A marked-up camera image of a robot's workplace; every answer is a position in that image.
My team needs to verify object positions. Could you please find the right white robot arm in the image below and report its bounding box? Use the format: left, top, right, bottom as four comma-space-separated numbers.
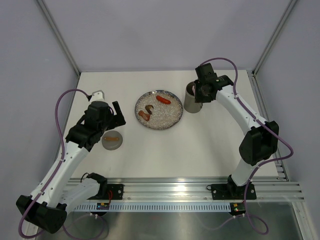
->
194, 75, 279, 200

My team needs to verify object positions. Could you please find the grey round lid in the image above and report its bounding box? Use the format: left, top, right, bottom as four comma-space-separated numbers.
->
101, 130, 123, 151

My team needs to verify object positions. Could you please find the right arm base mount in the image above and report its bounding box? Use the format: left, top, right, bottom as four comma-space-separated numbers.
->
206, 183, 257, 200

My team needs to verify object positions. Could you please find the brown meat piece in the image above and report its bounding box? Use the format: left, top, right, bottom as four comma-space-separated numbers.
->
138, 110, 151, 122

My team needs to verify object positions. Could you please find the brown mushroom piece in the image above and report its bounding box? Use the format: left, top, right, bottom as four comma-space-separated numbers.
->
145, 104, 154, 115

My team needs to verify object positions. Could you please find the white slotted cable duct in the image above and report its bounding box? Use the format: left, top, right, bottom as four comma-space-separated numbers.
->
74, 202, 231, 213

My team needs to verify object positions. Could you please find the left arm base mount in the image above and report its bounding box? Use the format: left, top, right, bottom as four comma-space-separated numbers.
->
80, 172, 124, 200

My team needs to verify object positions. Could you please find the aluminium mounting rail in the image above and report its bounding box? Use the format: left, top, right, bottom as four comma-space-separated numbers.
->
108, 177, 305, 202

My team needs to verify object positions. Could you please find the grey cylindrical container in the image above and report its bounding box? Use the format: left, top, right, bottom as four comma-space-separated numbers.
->
183, 81, 203, 114

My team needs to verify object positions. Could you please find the plate with rice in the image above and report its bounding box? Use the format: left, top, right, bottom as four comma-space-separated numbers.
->
134, 90, 184, 130

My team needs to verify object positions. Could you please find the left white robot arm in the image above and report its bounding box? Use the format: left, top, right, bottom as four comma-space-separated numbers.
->
16, 100, 126, 234

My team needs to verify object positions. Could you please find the red sausage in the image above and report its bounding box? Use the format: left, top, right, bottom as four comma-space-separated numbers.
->
156, 95, 171, 105

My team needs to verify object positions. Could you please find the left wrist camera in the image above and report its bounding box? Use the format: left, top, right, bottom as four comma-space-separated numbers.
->
88, 90, 105, 103

